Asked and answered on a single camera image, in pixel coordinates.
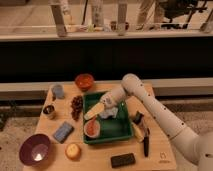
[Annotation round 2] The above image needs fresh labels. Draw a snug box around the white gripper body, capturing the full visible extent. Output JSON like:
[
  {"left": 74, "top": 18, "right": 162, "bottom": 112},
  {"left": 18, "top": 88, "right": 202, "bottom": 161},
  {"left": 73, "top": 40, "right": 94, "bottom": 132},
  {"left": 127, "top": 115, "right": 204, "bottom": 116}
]
[{"left": 100, "top": 85, "right": 127, "bottom": 108}]

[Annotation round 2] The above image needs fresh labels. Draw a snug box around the purple bowl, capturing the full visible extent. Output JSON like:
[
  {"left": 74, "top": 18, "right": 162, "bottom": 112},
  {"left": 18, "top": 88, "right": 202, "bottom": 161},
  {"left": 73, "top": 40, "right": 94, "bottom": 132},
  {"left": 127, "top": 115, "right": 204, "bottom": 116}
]
[{"left": 19, "top": 134, "right": 51, "bottom": 166}]

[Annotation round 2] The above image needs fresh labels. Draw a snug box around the yellow round fruit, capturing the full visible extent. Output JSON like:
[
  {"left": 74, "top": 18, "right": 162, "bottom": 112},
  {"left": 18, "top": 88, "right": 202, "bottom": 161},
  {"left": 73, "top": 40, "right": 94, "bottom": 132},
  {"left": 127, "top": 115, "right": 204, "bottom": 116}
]
[{"left": 65, "top": 143, "right": 81, "bottom": 160}]

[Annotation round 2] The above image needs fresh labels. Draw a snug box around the green plastic tray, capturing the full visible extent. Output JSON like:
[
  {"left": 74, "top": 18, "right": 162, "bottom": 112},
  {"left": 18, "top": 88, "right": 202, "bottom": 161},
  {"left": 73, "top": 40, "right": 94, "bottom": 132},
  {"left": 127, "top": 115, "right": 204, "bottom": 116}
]
[{"left": 83, "top": 92, "right": 133, "bottom": 145}]

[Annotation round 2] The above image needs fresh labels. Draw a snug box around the small metal can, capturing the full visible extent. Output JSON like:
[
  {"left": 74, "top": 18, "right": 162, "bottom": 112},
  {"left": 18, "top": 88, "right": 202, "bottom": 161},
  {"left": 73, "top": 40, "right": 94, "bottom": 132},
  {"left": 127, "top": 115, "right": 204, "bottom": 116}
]
[{"left": 43, "top": 105, "right": 56, "bottom": 119}]

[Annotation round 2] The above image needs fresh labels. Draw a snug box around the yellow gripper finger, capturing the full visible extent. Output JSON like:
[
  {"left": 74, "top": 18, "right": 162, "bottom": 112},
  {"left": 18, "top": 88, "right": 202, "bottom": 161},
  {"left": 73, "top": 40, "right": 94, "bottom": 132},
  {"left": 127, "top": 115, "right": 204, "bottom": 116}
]
[{"left": 84, "top": 102, "right": 105, "bottom": 120}]

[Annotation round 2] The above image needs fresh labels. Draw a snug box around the black office chair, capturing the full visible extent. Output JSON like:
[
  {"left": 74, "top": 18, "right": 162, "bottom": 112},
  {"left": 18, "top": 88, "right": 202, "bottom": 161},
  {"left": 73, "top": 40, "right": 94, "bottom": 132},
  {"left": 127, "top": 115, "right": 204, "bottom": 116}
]
[{"left": 159, "top": 0, "right": 207, "bottom": 29}]

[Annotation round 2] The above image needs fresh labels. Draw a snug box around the black rectangular block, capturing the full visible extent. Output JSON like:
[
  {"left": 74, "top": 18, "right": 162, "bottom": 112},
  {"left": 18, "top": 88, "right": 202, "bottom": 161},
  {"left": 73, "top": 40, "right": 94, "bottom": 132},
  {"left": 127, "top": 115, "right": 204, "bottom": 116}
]
[{"left": 111, "top": 153, "right": 135, "bottom": 168}]

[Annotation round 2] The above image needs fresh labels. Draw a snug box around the blue sponge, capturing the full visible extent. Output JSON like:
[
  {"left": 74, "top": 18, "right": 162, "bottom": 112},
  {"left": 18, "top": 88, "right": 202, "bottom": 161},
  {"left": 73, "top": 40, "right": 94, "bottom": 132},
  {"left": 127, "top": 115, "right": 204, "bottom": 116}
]
[{"left": 53, "top": 122, "right": 74, "bottom": 143}]

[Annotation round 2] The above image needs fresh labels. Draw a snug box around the black-handled knife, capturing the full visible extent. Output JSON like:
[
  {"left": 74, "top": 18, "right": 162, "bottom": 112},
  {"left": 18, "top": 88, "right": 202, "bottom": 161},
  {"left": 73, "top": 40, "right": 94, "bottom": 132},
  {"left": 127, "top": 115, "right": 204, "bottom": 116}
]
[{"left": 143, "top": 128, "right": 150, "bottom": 157}]

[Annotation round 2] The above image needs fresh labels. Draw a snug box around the bunch of dark grapes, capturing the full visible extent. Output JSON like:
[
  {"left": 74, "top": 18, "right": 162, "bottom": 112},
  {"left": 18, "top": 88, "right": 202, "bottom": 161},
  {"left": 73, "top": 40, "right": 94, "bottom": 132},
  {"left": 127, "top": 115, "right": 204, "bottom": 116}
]
[{"left": 71, "top": 96, "right": 83, "bottom": 121}]

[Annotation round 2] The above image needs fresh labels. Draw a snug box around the orange bowl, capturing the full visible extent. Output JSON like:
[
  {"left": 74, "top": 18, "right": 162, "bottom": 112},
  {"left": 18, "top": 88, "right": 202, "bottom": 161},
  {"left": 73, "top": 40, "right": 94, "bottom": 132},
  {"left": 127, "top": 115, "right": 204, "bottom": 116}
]
[{"left": 75, "top": 73, "right": 94, "bottom": 91}]

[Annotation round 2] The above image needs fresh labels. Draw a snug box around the yellow banana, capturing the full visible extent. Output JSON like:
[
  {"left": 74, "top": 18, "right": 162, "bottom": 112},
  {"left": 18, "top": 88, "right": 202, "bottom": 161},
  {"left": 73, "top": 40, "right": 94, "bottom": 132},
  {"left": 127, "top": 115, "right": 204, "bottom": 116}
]
[{"left": 132, "top": 122, "right": 144, "bottom": 142}]

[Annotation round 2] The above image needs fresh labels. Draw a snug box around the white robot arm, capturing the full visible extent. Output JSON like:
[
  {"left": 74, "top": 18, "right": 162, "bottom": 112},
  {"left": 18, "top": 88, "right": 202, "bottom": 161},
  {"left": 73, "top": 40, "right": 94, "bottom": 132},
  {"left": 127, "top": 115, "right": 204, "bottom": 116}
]
[{"left": 84, "top": 73, "right": 213, "bottom": 171}]

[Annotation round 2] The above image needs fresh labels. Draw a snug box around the blue-grey cup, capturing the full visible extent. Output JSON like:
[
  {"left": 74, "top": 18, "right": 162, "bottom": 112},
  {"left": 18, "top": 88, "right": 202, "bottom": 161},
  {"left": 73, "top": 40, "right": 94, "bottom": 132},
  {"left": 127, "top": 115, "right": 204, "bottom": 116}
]
[{"left": 51, "top": 84, "right": 64, "bottom": 99}]

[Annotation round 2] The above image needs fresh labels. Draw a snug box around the red pepper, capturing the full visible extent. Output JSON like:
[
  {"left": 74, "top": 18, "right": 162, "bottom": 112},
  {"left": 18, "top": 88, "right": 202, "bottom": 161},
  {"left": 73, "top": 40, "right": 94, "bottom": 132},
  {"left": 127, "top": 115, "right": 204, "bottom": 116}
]
[{"left": 87, "top": 117, "right": 96, "bottom": 134}]

